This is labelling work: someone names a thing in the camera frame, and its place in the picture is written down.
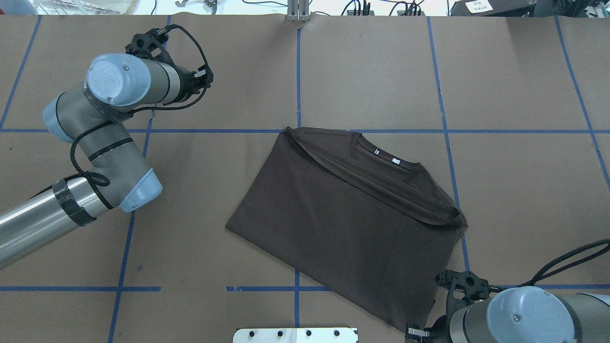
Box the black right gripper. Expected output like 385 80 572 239
405 323 451 343

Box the white mounting plate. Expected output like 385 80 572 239
232 327 359 343

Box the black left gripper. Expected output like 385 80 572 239
180 67 214 101

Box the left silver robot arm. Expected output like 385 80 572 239
1 53 213 268

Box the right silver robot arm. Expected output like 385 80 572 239
404 286 610 343

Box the dark brown t-shirt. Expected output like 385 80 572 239
226 127 467 332

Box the aluminium frame post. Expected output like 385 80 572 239
286 0 311 22

